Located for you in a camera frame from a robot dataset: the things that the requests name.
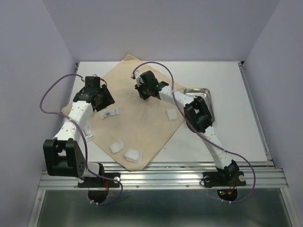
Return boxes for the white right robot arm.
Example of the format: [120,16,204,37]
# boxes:
[133,70,239,184]

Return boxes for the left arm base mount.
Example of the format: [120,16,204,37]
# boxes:
[77,165,123,206]

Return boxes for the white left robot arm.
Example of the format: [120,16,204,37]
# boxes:
[43,76,115,186]

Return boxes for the clear packet black part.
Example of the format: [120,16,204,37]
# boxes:
[99,108,119,119]

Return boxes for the aluminium mounting rail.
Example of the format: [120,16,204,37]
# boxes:
[37,161,287,189]

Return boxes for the white gauze pad stack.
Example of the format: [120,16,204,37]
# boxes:
[124,149,143,163]

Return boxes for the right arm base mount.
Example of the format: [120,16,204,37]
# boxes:
[200,160,246,203]

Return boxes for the beige cloth drape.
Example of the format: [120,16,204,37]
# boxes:
[77,55,184,171]

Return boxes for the stainless steel tray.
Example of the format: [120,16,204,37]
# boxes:
[184,87,215,122]

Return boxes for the white gauze pad right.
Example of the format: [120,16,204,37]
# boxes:
[167,109,178,122]

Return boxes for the green suture packet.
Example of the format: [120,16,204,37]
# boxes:
[82,123,95,142]

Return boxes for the white gauze pad left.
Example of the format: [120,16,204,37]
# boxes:
[109,140,125,154]

